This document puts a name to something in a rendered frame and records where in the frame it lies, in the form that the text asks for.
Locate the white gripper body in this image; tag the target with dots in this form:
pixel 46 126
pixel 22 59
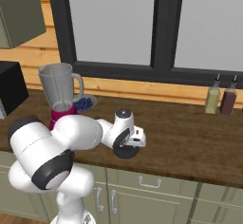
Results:
pixel 139 143

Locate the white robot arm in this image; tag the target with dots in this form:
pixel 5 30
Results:
pixel 47 148

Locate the clear blender with magenta base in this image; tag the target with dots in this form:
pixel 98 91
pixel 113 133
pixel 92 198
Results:
pixel 58 85

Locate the green cupboard door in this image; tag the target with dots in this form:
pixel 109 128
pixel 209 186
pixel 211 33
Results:
pixel 218 215
pixel 19 199
pixel 100 177
pixel 148 209

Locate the green drawer front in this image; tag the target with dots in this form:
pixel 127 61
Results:
pixel 177 185
pixel 221 194

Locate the grey bowl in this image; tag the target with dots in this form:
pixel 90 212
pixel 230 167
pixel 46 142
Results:
pixel 91 102

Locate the yellow oil bottle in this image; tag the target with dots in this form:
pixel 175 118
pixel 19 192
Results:
pixel 212 99

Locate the dark red sauce bottle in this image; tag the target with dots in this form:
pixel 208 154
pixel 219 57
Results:
pixel 228 102

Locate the dark framed window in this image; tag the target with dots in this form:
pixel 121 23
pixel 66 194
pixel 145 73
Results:
pixel 164 28

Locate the black microwave oven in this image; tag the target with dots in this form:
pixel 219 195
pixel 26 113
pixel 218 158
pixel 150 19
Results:
pixel 11 87

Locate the olive green wall cupboard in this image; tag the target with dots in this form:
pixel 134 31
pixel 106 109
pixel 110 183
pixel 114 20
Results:
pixel 19 12

